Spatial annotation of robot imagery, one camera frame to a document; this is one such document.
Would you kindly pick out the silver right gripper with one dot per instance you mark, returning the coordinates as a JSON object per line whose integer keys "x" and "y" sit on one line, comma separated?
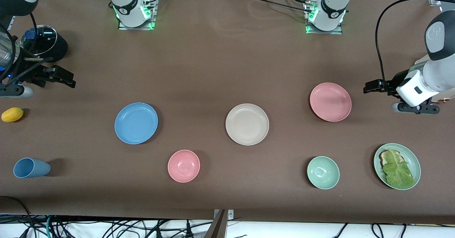
{"x": 31, "y": 75}

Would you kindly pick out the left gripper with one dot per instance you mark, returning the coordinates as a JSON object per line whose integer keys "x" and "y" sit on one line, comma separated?
{"x": 392, "y": 84}

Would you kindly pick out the pink shallow plate bowl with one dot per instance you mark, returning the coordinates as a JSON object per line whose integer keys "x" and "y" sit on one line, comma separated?
{"x": 330, "y": 102}

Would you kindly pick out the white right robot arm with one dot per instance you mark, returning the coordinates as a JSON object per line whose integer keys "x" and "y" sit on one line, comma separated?
{"x": 126, "y": 3}

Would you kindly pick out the black cooking pot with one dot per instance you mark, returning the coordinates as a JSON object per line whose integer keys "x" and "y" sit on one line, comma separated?
{"x": 61, "y": 47}

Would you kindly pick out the glass pot lid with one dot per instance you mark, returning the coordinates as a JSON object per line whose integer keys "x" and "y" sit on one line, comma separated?
{"x": 42, "y": 40}

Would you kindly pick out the yellow lemon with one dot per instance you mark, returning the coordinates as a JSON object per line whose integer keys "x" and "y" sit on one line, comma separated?
{"x": 12, "y": 114}

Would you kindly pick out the cream white kitchen appliance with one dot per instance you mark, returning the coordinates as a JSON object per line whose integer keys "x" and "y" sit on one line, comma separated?
{"x": 449, "y": 97}

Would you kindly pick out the toast bread slice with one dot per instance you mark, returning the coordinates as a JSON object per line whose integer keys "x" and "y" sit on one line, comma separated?
{"x": 383, "y": 157}

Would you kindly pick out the green plate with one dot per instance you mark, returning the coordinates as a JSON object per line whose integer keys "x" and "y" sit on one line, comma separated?
{"x": 414, "y": 163}

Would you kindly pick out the green lettuce leaf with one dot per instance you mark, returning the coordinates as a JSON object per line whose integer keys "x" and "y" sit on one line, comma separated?
{"x": 396, "y": 170}

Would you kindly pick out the blue plastic cup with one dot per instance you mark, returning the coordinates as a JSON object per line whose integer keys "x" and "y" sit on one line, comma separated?
{"x": 32, "y": 168}

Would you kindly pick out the blue shallow plate bowl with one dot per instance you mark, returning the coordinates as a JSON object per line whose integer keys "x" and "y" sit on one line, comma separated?
{"x": 136, "y": 123}

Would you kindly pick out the small green deep bowl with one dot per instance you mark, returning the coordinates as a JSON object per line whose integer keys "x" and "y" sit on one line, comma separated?
{"x": 323, "y": 172}

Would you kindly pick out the beige shallow plate bowl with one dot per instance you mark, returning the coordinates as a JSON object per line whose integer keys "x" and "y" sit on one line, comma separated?
{"x": 247, "y": 124}

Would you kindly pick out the small pink deep bowl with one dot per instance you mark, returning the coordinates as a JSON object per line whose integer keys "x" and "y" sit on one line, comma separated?
{"x": 183, "y": 166}

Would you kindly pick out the brown table cover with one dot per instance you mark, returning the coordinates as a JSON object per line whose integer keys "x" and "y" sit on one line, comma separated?
{"x": 213, "y": 70}

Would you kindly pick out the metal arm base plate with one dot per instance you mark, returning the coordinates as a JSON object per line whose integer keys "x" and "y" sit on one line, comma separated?
{"x": 337, "y": 31}
{"x": 153, "y": 17}

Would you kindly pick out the small metal edge bracket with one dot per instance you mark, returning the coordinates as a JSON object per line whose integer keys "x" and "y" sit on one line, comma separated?
{"x": 230, "y": 215}

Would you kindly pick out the brown wedge post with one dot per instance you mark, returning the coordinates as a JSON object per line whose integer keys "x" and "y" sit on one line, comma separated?
{"x": 217, "y": 229}

